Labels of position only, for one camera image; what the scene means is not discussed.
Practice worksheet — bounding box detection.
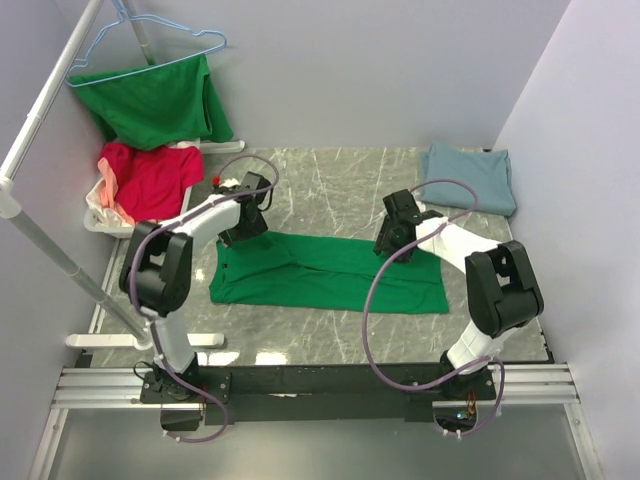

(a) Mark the green t-shirt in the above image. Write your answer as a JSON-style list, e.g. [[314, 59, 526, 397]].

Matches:
[[68, 55, 234, 151], [209, 232, 449, 315]]

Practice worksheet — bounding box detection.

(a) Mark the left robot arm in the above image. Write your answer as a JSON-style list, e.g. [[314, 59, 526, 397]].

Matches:
[[119, 172, 277, 402]]

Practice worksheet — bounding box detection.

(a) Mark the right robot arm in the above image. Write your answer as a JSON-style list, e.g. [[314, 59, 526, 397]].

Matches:
[[363, 189, 544, 399]]

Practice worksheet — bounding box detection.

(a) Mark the red t-shirt in basket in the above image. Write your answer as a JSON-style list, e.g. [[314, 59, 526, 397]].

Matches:
[[98, 142, 204, 224]]

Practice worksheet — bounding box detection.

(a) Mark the folded blue-grey t-shirt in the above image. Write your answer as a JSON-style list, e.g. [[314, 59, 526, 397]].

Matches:
[[418, 143, 517, 217]]

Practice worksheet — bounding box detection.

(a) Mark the green t-shirt on hanger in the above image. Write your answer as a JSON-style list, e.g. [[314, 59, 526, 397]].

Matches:
[[68, 55, 234, 151]]

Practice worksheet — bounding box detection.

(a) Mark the pink garment in basket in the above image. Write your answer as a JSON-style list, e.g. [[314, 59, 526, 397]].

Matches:
[[97, 157, 135, 225]]

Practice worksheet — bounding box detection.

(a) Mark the white laundry basket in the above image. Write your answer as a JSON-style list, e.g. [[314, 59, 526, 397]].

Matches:
[[84, 140, 200, 239]]

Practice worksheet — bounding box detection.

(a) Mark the black base beam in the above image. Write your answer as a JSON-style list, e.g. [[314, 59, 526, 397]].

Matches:
[[139, 363, 501, 426]]

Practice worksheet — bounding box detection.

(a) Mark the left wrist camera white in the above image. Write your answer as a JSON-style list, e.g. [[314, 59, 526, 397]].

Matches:
[[212, 176, 241, 195]]

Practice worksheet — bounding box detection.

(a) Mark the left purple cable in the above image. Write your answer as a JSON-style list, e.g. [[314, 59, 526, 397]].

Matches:
[[127, 154, 280, 445]]

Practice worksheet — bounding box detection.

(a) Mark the purple cable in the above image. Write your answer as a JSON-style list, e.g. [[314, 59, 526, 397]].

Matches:
[[360, 178, 505, 441], [127, 154, 280, 445]]

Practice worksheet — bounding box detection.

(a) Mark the white clothes rack frame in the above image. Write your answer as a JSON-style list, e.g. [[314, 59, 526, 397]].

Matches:
[[0, 0, 246, 351]]

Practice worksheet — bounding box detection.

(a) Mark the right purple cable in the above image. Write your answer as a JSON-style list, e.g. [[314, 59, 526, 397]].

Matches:
[[360, 178, 505, 441]]

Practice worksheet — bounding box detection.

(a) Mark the aluminium rail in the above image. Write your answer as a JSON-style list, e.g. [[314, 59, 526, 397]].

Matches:
[[29, 363, 604, 479]]

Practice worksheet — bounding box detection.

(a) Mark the blue wire hanger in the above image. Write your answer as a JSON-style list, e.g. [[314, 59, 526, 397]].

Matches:
[[64, 1, 228, 89]]

